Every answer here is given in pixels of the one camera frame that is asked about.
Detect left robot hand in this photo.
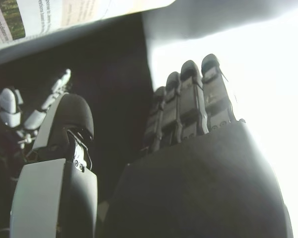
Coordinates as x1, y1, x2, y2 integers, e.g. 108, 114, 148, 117
9, 53, 294, 238

